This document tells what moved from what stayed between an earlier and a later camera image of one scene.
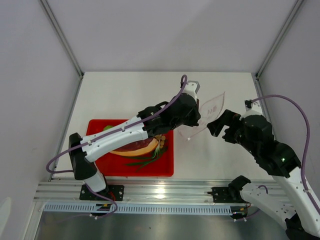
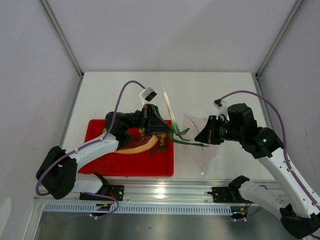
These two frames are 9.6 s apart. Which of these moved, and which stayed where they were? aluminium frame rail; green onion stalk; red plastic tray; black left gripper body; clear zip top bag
Moved: clear zip top bag; black left gripper body; green onion stalk
Stayed: aluminium frame rail; red plastic tray
